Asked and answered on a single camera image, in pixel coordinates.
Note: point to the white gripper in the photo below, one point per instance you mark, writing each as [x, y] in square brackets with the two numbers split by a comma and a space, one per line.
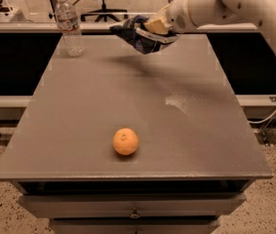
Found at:
[176, 16]

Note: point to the blue chip bag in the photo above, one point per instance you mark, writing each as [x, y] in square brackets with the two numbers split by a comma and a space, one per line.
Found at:
[135, 34]

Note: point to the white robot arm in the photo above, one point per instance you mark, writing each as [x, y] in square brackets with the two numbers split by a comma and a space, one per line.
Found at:
[258, 214]

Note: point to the clear plastic water bottle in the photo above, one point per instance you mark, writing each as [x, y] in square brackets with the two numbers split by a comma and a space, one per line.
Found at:
[69, 26]

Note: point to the grey drawer cabinet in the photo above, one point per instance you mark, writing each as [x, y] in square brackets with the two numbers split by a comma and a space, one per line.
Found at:
[193, 136]

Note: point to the orange fruit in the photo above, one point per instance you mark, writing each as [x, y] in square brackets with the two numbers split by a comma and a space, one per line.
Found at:
[125, 142]

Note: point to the white box on floor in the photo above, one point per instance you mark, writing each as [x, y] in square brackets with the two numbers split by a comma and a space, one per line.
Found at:
[14, 14]

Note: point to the upper grey drawer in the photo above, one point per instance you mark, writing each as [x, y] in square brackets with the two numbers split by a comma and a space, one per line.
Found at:
[133, 206]

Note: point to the grey drawer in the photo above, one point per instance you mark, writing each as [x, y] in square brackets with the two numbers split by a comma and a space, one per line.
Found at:
[133, 206]
[152, 225]

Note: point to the lower grey drawer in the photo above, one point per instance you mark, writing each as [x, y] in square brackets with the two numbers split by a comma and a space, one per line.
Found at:
[152, 225]

